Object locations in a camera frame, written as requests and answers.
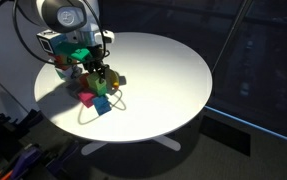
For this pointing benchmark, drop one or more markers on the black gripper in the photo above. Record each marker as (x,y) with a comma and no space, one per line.
(95,62)

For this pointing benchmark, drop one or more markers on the lime green block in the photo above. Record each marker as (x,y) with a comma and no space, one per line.
(97,84)

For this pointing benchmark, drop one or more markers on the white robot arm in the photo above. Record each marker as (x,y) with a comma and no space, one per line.
(72,29)

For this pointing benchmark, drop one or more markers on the small orange block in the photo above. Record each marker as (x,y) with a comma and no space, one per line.
(83,80)

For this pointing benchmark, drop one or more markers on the white bottom picture block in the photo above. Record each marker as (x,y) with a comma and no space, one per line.
(72,72)

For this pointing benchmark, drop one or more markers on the grey block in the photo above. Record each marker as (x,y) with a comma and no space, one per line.
(74,89)

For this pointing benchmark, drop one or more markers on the magenta block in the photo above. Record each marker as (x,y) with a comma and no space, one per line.
(86,98)

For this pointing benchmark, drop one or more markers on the orange number six block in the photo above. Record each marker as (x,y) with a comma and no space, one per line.
(63,62)

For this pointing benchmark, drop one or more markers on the yellow banana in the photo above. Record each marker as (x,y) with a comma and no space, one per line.
(112,78)

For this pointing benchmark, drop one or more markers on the round white table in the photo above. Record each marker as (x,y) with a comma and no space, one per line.
(167,85)

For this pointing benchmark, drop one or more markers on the purple clamp tool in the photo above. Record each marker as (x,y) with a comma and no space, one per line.
(21,164)

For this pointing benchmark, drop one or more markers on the black pegboard rack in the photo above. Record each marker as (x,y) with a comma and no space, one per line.
(11,144)

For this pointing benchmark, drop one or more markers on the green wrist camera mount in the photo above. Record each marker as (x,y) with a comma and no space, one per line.
(74,51)

